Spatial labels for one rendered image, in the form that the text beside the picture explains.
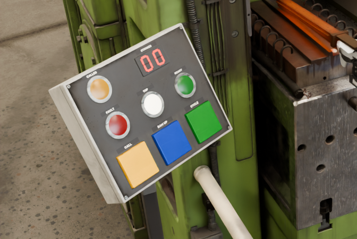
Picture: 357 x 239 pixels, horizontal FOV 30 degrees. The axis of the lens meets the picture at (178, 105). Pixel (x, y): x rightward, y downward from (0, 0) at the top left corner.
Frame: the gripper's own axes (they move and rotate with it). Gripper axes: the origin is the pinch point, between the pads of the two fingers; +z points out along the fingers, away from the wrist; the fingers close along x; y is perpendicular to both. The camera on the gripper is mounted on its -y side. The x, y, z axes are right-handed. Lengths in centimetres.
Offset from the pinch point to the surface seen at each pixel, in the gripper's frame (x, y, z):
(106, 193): -70, 9, -21
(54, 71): -60, 98, 223
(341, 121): -2.0, 22.7, -2.9
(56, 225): -82, 102, 88
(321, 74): -4.9, 10.0, 2.8
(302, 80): -10.7, 10.2, 2.8
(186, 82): -45.6, -5.2, -8.9
